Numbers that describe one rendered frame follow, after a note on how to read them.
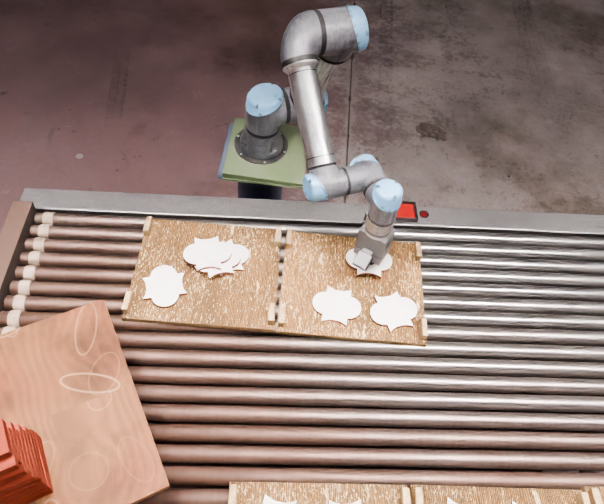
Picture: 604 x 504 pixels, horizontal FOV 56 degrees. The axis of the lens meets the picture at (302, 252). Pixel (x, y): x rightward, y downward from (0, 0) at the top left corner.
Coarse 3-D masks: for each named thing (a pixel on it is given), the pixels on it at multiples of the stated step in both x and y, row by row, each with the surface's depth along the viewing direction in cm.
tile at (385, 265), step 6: (348, 252) 168; (348, 258) 167; (354, 258) 167; (384, 258) 168; (390, 258) 168; (348, 264) 166; (384, 264) 167; (390, 264) 167; (360, 270) 165; (366, 270) 165; (372, 270) 165; (378, 270) 165; (384, 270) 166; (378, 276) 165
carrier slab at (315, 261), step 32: (288, 256) 169; (320, 256) 169; (288, 288) 162; (320, 288) 163; (352, 288) 164; (384, 288) 164; (416, 288) 165; (288, 320) 156; (320, 320) 156; (352, 320) 157; (416, 320) 159
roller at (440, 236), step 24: (48, 216) 172; (72, 216) 173; (96, 216) 174; (120, 216) 175; (408, 240) 180; (432, 240) 181; (456, 240) 181; (480, 240) 181; (504, 240) 182; (528, 240) 182; (552, 240) 183; (576, 240) 183; (600, 240) 184
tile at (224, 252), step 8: (200, 240) 166; (208, 240) 166; (216, 240) 166; (192, 248) 164; (200, 248) 164; (208, 248) 164; (216, 248) 164; (224, 248) 165; (184, 256) 162; (192, 256) 162; (200, 256) 162; (208, 256) 163; (216, 256) 163; (224, 256) 163; (192, 264) 161; (200, 264) 161; (208, 264) 161; (216, 264) 161
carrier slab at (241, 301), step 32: (160, 224) 172; (192, 224) 173; (160, 256) 165; (256, 256) 168; (192, 288) 159; (224, 288) 160; (256, 288) 161; (128, 320) 153; (160, 320) 153; (192, 320) 153; (224, 320) 154; (256, 320) 155
